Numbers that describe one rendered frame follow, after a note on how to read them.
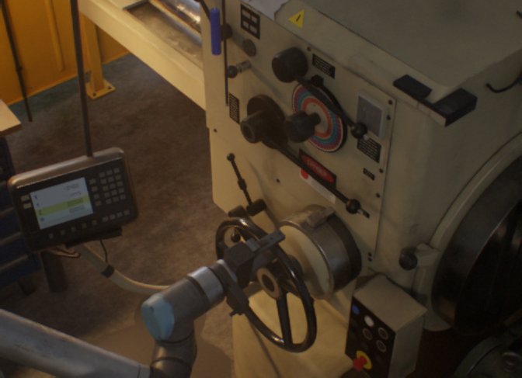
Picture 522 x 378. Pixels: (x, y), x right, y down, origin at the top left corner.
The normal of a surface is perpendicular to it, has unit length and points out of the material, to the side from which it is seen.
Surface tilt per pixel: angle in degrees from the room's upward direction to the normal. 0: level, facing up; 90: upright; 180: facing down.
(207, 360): 0
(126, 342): 0
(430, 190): 90
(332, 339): 0
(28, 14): 90
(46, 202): 71
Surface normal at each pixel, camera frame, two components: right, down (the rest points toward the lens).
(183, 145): 0.00, -0.73
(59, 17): 0.64, 0.52
